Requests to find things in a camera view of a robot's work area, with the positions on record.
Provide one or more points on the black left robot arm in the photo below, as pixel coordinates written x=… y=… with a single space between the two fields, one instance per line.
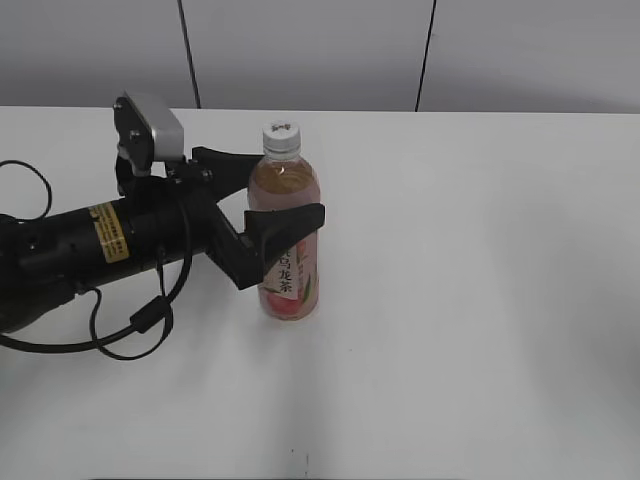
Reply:
x=46 y=262

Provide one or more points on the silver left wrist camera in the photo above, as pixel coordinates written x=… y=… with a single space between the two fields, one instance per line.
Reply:
x=148 y=131

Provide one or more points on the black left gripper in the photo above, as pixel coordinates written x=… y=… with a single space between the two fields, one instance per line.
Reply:
x=177 y=216

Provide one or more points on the peach oolong tea bottle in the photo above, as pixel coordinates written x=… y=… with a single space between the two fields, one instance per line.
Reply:
x=290 y=289

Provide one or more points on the white bottle cap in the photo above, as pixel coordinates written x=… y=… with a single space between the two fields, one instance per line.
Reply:
x=281 y=137

